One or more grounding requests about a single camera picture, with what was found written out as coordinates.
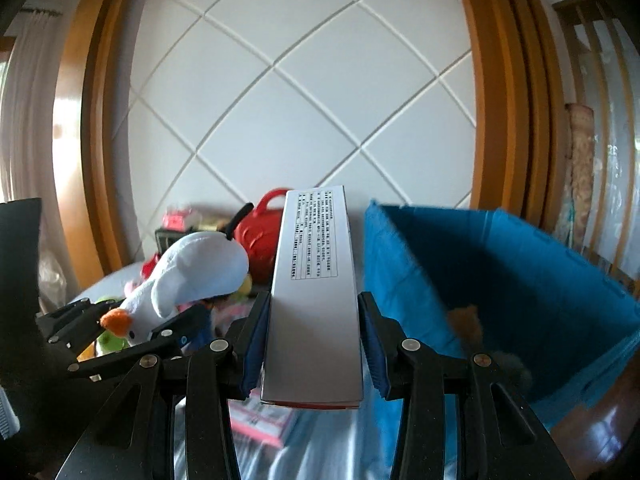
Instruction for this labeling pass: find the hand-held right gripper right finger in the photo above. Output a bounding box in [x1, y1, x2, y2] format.
[357, 290, 576, 480]

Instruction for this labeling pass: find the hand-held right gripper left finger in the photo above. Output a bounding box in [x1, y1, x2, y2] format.
[55, 290, 273, 480]

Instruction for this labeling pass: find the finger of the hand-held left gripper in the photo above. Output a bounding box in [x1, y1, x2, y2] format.
[67, 305, 211, 383]
[35, 297, 113, 361]

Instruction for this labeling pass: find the silver rectangular box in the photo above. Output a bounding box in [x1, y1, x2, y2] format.
[260, 185, 364, 409]

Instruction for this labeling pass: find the white goose plush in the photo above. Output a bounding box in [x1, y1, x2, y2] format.
[100, 232, 251, 346]

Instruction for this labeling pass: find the blue plastic crate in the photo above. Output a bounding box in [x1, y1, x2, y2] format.
[362, 200, 640, 461]

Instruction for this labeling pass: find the light green plush toy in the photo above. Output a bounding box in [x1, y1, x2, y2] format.
[95, 300, 131, 354]

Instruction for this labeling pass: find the clear plastic bag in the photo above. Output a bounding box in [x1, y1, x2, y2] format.
[37, 247, 68, 311]

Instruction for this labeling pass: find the pink flat box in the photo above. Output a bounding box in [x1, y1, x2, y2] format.
[227, 390, 296, 448]

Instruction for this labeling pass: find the red and pink plush toy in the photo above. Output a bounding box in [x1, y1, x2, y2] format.
[139, 254, 162, 281]

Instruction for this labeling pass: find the orange plush toy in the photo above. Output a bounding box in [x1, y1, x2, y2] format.
[446, 304, 483, 348]

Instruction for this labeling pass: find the red bear suitcase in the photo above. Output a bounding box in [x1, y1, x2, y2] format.
[234, 188, 291, 283]

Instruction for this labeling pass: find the black box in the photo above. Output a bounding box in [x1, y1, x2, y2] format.
[155, 226, 201, 256]

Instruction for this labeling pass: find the pink packet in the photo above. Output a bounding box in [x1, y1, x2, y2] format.
[164, 205, 203, 228]

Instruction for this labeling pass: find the grey fuzzy toy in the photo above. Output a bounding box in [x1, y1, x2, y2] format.
[492, 352, 533, 396]

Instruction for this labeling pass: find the white curtain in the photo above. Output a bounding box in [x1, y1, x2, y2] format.
[0, 7, 66, 206]

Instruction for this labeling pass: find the rolled patterned rug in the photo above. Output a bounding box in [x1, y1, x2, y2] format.
[552, 102, 596, 256]

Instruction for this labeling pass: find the frosted glass door with slats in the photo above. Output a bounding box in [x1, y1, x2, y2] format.
[552, 0, 640, 291]

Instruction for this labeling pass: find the curved wooden wall frame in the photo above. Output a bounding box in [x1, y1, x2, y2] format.
[55, 0, 146, 291]

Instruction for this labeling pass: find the wooden door frame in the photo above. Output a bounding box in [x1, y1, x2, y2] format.
[450, 0, 566, 231]

